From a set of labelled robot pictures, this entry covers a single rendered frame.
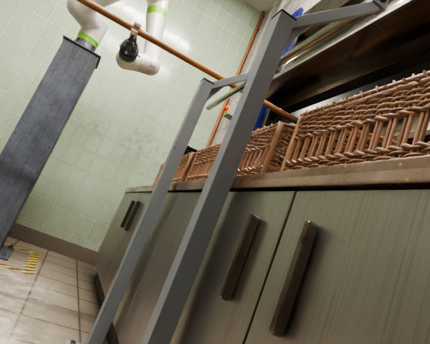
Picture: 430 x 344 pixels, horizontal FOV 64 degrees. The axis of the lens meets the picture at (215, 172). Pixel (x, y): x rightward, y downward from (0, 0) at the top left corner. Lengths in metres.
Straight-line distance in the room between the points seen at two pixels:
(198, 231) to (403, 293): 0.40
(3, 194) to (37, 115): 0.44
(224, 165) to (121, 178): 2.10
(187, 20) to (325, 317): 2.96
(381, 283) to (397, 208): 0.07
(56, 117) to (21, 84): 0.80
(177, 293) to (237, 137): 0.32
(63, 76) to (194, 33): 1.39
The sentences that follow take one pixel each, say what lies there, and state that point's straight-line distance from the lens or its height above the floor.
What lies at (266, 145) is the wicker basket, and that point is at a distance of 0.77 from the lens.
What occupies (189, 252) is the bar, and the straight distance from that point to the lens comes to 0.65.
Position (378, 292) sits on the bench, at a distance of 0.36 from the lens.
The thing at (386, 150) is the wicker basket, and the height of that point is 0.62.
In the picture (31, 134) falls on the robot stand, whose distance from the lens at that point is 2.07.
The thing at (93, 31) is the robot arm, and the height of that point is 1.33.
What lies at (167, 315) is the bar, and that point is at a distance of 0.67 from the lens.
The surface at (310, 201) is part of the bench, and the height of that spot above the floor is 0.53.
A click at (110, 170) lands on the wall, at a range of 2.73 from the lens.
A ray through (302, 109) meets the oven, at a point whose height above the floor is 1.34.
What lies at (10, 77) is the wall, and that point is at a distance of 2.86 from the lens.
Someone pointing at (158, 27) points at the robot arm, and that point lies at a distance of 2.11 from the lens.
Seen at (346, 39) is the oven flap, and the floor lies 1.39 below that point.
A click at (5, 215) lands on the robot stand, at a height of 0.20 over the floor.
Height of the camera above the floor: 0.42
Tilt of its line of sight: 12 degrees up
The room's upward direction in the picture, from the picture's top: 22 degrees clockwise
